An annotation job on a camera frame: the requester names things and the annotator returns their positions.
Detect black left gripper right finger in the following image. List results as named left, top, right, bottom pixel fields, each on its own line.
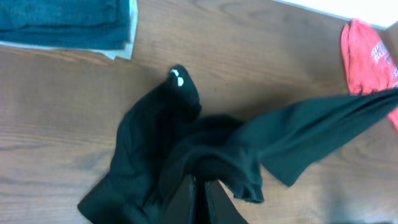
left=205, top=180, right=248, bottom=224

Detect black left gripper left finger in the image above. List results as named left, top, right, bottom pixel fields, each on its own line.
left=161, top=175, right=197, bottom=224

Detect black t-shirt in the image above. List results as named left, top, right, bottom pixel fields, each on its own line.
left=78, top=65, right=385, bottom=224

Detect folded khaki beige trousers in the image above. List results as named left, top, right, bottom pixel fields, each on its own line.
left=1, top=0, right=139, bottom=60

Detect folded navy blue trousers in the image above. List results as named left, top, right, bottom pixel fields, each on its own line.
left=1, top=0, right=130, bottom=50

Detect red printed t-shirt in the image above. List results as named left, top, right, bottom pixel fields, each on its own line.
left=340, top=19, right=397, bottom=129

